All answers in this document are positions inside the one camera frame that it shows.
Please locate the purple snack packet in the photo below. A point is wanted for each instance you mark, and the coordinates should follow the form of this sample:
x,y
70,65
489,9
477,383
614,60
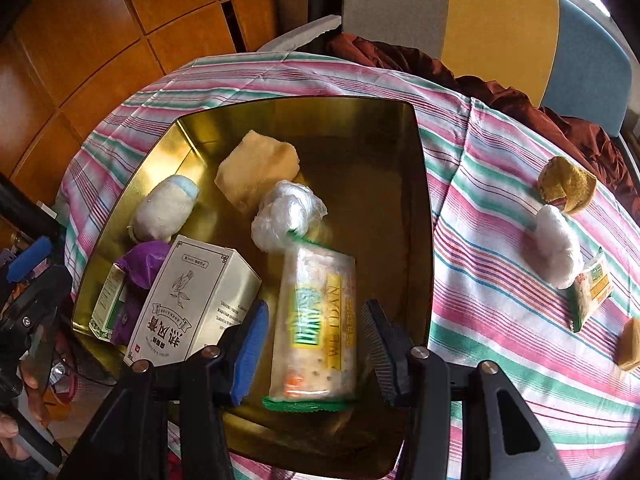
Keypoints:
x,y
142,260

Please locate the white carton box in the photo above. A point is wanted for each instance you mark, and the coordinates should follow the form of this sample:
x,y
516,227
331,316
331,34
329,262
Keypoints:
x,y
190,300

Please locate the person's left hand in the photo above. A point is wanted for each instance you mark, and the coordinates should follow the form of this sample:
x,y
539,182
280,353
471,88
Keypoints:
x,y
36,395

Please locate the striped bed sheet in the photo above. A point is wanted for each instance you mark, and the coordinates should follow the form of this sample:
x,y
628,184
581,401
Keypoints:
x,y
490,310

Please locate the maroon blanket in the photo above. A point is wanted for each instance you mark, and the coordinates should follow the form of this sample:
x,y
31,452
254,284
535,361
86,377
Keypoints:
x,y
500,90

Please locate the wooden wardrobe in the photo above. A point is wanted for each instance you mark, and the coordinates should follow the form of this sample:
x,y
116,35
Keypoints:
x,y
100,35

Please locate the yellow sponge block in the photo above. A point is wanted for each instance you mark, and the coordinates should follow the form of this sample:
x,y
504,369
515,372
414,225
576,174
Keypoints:
x,y
255,170
631,345

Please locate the clear plastic-wrapped ball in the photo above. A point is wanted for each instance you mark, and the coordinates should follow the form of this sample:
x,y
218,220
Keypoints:
x,y
285,210

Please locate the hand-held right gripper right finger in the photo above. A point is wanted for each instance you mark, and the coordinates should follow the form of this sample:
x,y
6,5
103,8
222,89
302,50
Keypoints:
x,y
377,355

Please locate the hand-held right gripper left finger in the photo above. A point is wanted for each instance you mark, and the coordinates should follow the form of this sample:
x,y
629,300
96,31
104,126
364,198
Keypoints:
x,y
249,355

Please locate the grey bed frame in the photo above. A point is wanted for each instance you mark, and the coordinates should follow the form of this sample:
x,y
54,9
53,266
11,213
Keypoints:
x,y
300,32

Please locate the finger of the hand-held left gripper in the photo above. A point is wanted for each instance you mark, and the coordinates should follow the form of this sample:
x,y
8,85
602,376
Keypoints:
x,y
30,260

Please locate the beige sock with blue cuff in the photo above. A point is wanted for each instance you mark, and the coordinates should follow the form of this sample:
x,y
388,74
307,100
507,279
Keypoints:
x,y
160,210

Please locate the grey yellow blue headboard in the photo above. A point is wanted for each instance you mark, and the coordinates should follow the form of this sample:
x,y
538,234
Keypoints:
x,y
500,20

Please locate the small green and white box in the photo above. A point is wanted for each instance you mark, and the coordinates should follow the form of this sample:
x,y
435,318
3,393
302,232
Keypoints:
x,y
106,305

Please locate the folded yellow sponge piece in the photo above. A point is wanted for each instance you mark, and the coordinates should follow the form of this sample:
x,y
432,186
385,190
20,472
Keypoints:
x,y
570,185

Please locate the white plastic-wrapped ball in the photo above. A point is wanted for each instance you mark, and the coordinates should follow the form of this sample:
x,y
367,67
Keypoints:
x,y
555,245

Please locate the small rice cracker packet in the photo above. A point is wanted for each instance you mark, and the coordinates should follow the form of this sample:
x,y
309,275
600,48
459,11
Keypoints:
x,y
590,290

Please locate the large rice cracker packet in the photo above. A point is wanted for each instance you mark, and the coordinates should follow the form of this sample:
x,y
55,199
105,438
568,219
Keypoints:
x,y
310,320

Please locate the gold-lined metal tin box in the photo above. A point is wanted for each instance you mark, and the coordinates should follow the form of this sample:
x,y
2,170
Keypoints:
x,y
360,185

